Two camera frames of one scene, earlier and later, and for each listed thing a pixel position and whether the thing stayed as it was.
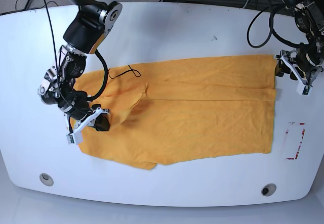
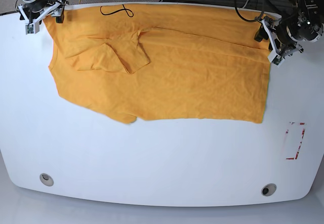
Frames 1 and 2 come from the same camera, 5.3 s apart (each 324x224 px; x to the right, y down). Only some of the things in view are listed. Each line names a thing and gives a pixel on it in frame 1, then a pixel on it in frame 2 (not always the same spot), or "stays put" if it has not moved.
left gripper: x=78 y=118 to x=36 y=5
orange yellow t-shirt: x=182 y=111 to x=161 y=61
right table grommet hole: x=268 y=189 stays put
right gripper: x=302 y=65 to x=285 y=33
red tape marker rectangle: x=295 y=134 stays put
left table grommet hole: x=46 y=179 stays put
